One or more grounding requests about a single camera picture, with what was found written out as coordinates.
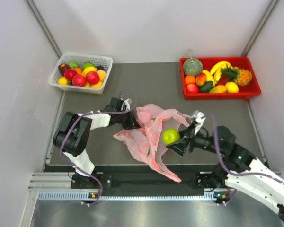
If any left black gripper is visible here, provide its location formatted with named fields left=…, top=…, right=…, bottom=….
left=116, top=108, right=141, bottom=130

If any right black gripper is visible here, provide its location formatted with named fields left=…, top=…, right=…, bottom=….
left=167, top=121, right=225, bottom=156

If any green yellow fruit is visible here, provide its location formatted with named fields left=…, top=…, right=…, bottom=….
left=162, top=128, right=181, bottom=145

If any pink printed plastic bag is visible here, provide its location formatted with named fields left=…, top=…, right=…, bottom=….
left=114, top=104, right=191, bottom=183

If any dark green avocado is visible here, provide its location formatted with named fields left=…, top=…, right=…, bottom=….
left=199, top=81, right=213, bottom=93

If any orange fruit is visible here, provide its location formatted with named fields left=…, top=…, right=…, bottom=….
left=185, top=75, right=195, bottom=85

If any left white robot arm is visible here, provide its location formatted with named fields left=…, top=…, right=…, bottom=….
left=53, top=97, right=140, bottom=188

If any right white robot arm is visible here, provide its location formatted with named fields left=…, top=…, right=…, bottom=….
left=162, top=123, right=284, bottom=222

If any yellow fruit in basket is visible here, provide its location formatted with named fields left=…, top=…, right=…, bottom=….
left=81, top=67, right=97, bottom=77

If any dark red fruit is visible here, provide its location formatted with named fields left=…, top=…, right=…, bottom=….
left=58, top=63, right=71, bottom=76

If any red apple in tray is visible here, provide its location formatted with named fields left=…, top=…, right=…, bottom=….
left=186, top=84, right=199, bottom=94

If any orange peach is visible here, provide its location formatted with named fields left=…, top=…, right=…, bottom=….
left=97, top=70, right=106, bottom=82

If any red apple right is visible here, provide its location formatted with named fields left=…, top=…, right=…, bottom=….
left=86, top=71, right=100, bottom=85

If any dark mangosteen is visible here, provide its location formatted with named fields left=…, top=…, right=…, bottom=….
left=96, top=65, right=105, bottom=71

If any red green yellow mango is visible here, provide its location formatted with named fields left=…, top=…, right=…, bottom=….
left=209, top=85, right=228, bottom=94

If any red apple middle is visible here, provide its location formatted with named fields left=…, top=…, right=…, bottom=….
left=72, top=74, right=86, bottom=87

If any white perforated plastic basket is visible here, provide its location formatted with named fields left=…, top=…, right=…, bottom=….
left=49, top=53, right=113, bottom=95

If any green apple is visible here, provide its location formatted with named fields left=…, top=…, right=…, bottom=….
left=82, top=62, right=95, bottom=70

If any small orange tangerine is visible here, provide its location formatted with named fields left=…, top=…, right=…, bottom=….
left=74, top=68, right=82, bottom=74

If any green melon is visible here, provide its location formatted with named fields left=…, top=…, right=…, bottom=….
left=183, top=49, right=203, bottom=77

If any red apple left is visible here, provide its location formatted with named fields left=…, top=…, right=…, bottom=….
left=64, top=69, right=77, bottom=81

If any yellow lemon in basket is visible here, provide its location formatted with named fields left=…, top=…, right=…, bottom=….
left=58, top=77, right=69, bottom=85

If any red plastic tray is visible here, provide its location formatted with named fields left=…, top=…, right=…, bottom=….
left=180, top=56, right=261, bottom=100

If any yellow banana bunch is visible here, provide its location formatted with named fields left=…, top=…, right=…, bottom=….
left=210, top=61, right=231, bottom=83

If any green lime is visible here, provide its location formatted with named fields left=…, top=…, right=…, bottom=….
left=68, top=61, right=79, bottom=69

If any orange pineapple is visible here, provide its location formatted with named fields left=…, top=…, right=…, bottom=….
left=220, top=66, right=253, bottom=87

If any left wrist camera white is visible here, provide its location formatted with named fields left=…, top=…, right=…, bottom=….
left=124, top=98, right=133, bottom=111

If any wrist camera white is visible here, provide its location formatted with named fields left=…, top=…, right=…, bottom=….
left=124, top=98, right=133, bottom=111
left=191, top=110, right=206, bottom=135

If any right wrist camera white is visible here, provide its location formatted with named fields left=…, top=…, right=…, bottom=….
left=191, top=110, right=206, bottom=135

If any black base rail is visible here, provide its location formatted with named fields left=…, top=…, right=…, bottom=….
left=61, top=165, right=228, bottom=197

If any grey slotted cable duct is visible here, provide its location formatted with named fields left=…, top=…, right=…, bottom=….
left=38, top=191, right=230, bottom=201

